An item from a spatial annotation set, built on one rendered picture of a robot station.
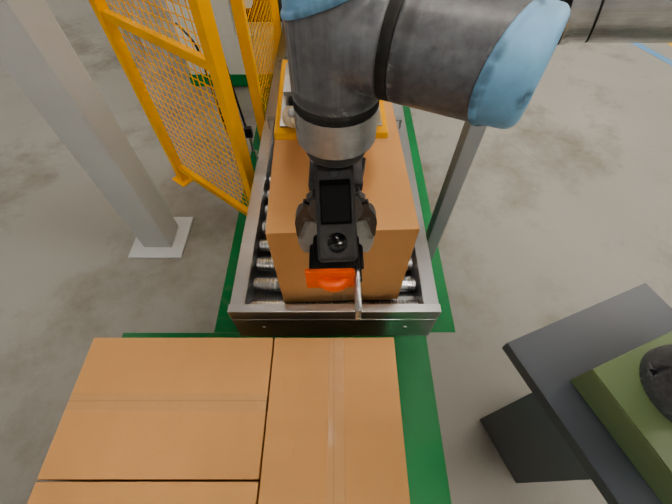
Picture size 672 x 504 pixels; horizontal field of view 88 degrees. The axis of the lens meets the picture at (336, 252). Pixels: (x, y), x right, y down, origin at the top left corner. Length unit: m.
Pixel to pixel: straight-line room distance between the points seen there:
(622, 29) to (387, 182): 0.70
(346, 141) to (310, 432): 0.91
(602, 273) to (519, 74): 2.18
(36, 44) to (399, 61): 1.40
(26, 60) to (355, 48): 1.43
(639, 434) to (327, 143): 0.90
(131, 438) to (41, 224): 1.80
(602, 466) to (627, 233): 1.84
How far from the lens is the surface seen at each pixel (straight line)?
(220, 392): 1.20
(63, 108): 1.71
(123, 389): 1.32
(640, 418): 1.05
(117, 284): 2.24
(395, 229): 0.92
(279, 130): 0.95
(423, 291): 1.24
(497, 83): 0.30
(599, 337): 1.21
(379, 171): 1.06
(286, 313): 1.18
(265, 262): 1.35
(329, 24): 0.32
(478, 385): 1.83
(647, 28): 0.44
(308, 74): 0.34
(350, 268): 0.52
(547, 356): 1.11
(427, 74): 0.30
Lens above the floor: 1.66
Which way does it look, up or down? 56 degrees down
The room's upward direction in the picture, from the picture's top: straight up
